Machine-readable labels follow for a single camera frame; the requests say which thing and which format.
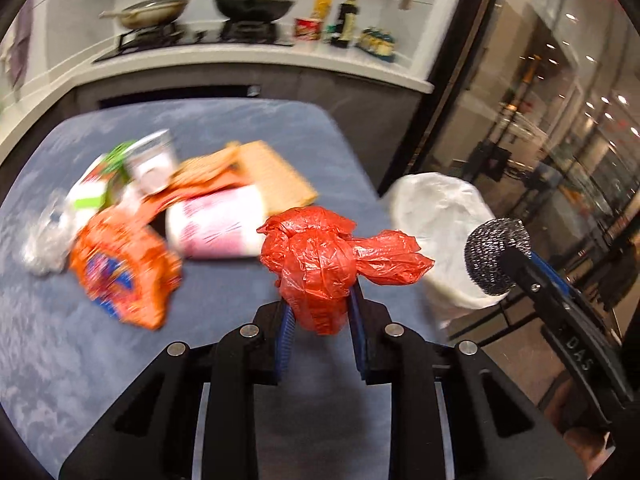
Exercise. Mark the pink paper cup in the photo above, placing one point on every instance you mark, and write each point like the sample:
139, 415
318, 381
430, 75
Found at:
222, 225

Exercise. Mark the beige wok with lid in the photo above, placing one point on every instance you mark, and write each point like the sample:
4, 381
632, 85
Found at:
147, 13

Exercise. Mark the purple hanging towel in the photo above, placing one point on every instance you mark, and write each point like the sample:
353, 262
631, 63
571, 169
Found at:
18, 53

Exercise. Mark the green white carton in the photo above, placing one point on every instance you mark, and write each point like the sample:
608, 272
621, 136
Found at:
100, 186

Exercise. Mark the bin with white liner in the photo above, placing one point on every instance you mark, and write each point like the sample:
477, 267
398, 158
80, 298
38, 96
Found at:
440, 212

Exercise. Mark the steel wool scrubber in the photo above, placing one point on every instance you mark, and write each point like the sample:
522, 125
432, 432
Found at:
486, 245

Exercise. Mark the yellow packet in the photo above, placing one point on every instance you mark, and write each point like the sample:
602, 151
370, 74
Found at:
321, 10

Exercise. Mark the black gas stove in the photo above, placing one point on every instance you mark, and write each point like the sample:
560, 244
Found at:
182, 35

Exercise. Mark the black wok with lid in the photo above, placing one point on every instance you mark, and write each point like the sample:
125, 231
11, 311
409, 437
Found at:
258, 11

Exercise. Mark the right hand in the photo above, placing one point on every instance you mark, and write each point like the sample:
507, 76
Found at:
559, 406

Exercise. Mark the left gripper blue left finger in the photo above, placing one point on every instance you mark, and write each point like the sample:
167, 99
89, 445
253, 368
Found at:
284, 341

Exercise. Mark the red instant noodle cup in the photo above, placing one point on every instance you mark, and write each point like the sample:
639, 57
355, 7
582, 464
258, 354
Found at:
308, 29

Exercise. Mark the teal yellow ceramic pot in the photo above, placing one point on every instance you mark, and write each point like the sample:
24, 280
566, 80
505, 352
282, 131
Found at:
378, 43

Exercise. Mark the orange snack wrapper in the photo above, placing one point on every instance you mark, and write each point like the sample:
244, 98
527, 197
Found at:
126, 268

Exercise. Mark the orange plastic wrapper strip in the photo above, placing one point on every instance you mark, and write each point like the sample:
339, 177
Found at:
195, 177

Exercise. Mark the red plastic bag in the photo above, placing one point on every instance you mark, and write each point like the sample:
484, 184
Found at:
317, 260

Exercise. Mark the white grey carton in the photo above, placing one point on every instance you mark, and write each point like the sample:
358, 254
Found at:
152, 161

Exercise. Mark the dark soy sauce bottle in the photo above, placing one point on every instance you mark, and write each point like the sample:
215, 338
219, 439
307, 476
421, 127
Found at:
344, 25

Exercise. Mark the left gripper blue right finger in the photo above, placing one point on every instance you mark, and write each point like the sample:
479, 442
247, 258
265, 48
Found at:
357, 330

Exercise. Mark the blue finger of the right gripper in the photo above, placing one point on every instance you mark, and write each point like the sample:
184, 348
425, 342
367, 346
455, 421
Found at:
551, 281
521, 272

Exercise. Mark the crumpled clear plastic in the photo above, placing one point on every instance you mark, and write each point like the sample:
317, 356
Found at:
49, 237

